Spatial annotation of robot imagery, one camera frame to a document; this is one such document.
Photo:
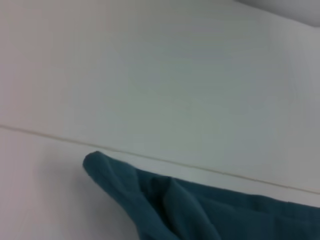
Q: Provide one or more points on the teal t-shirt with FREE print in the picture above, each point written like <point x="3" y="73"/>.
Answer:
<point x="200" y="205"/>

